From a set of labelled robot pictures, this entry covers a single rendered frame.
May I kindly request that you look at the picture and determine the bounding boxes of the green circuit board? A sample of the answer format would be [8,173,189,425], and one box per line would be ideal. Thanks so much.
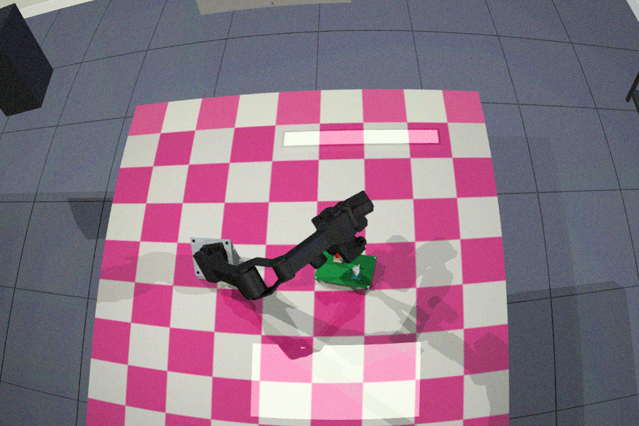
[314,251,377,289]

